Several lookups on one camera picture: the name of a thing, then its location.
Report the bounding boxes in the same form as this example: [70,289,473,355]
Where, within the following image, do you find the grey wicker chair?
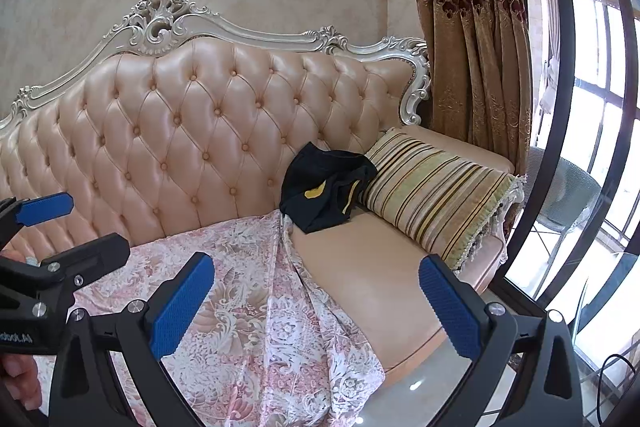
[522,147,603,258]

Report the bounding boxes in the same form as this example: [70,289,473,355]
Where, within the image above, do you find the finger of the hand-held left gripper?
[0,233,132,326]
[0,192,75,248]

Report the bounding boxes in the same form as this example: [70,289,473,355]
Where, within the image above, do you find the person's left hand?
[0,354,40,410]

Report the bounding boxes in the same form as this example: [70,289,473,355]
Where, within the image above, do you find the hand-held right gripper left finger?
[47,252,217,427]

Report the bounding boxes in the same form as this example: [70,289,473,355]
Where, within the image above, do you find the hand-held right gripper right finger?
[418,253,586,427]

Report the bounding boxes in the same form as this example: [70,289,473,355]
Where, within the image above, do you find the black cable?
[600,351,640,390]

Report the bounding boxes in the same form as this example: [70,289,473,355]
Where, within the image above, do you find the brown patterned curtain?
[404,0,533,162]

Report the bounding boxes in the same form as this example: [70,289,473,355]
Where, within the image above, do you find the pink tufted leather sofa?
[0,0,518,388]

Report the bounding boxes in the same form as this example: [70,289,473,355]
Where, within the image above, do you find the dark blue sweatshirt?
[279,141,379,235]

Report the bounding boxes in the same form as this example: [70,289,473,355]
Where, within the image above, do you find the pink floral blanket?
[37,209,386,427]

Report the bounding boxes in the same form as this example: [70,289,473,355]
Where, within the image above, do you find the striped pillow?
[361,127,526,273]

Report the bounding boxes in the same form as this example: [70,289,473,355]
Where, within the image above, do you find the black glass door frame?
[495,0,640,323]

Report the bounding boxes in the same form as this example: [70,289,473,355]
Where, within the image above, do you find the glass table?
[570,252,640,427]

